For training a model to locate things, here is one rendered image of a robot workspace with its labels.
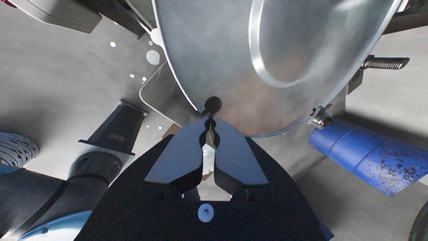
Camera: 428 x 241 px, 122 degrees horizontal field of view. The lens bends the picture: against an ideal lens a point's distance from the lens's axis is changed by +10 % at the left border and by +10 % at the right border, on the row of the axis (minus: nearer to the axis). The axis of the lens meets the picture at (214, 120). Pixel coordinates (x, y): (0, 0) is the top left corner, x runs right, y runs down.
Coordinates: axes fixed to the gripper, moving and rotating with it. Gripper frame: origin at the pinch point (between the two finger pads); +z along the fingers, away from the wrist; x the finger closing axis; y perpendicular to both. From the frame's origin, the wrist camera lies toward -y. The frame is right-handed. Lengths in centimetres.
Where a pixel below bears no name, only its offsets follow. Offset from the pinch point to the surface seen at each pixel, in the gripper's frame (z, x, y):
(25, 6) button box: 9.4, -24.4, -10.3
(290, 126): 6.0, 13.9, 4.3
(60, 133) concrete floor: 51, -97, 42
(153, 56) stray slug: 12.0, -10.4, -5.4
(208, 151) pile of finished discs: 44, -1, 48
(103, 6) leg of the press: 23.6, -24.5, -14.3
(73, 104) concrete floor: 55, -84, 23
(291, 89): 5.2, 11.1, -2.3
